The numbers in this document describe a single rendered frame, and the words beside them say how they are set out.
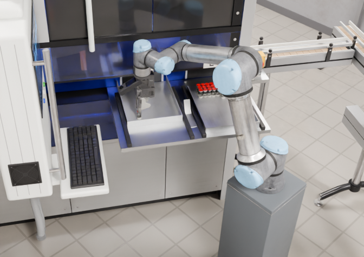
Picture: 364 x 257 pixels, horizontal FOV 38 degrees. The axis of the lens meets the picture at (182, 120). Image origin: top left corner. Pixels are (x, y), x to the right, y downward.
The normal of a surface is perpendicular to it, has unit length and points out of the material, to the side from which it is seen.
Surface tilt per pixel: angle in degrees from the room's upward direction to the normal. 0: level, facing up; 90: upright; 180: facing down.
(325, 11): 90
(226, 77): 83
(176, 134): 0
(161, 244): 0
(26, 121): 90
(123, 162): 90
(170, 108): 0
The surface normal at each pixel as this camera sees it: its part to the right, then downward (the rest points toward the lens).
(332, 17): -0.72, 0.41
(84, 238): 0.04, -0.79
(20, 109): 0.21, 0.61
